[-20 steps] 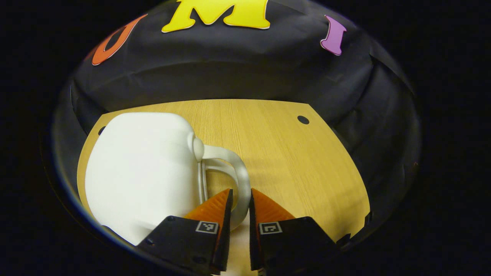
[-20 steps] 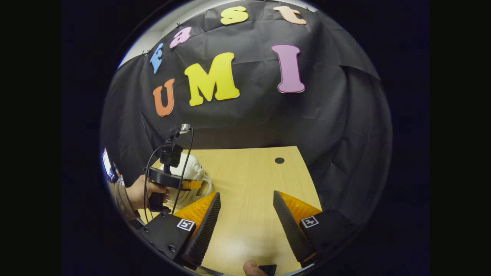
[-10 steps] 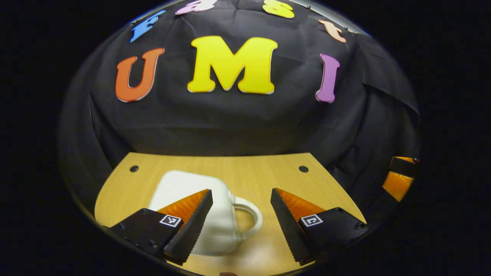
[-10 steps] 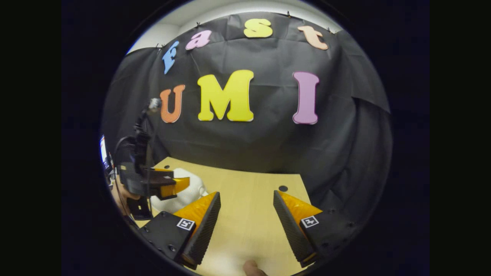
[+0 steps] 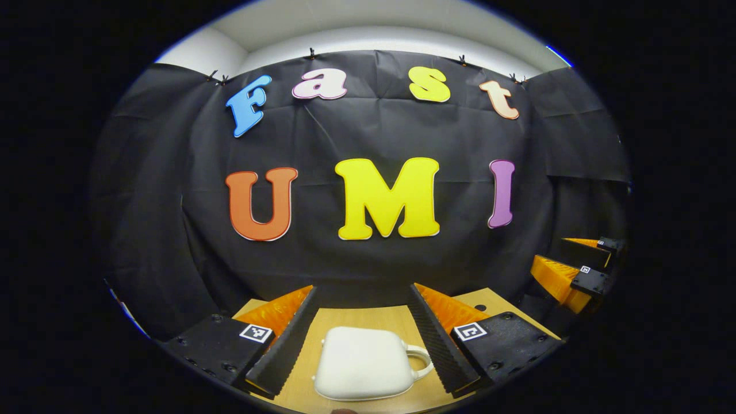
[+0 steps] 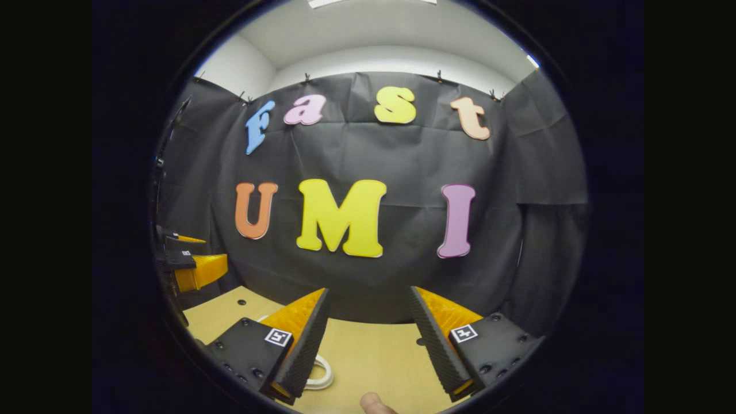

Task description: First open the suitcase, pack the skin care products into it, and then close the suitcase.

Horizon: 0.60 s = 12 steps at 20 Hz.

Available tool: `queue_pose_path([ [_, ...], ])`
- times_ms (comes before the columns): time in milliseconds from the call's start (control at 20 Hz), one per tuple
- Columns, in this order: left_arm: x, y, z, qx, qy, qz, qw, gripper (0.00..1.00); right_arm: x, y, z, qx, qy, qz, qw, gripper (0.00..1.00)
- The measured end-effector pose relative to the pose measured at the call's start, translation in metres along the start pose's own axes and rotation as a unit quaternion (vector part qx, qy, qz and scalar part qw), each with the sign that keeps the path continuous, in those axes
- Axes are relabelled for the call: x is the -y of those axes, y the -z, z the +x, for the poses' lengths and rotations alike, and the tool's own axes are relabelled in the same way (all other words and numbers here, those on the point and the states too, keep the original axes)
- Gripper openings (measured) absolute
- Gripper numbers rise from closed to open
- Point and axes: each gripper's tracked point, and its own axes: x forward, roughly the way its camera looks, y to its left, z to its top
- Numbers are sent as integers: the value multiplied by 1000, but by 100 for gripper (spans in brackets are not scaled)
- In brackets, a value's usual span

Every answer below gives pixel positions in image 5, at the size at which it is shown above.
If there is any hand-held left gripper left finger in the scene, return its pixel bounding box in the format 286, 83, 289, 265
163, 285, 321, 400

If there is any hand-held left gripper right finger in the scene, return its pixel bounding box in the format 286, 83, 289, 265
408, 282, 567, 398

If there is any white suitcase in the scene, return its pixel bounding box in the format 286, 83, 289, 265
313, 326, 435, 402

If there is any black backdrop cloth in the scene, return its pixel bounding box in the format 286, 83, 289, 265
89, 49, 633, 343

